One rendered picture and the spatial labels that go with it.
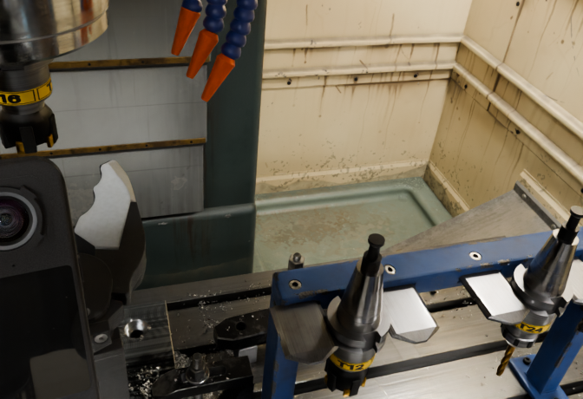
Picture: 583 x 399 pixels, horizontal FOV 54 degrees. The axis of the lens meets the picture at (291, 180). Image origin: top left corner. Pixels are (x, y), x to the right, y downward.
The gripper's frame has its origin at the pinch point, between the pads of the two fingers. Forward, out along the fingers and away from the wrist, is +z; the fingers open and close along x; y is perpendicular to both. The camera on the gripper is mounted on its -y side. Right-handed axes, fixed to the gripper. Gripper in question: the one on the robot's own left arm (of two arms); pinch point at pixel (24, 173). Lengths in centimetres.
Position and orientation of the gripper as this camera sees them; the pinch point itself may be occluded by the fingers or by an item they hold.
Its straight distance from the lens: 39.4
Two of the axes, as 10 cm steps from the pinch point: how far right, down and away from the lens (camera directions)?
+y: -1.0, 7.8, 6.1
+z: -3.8, -6.0, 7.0
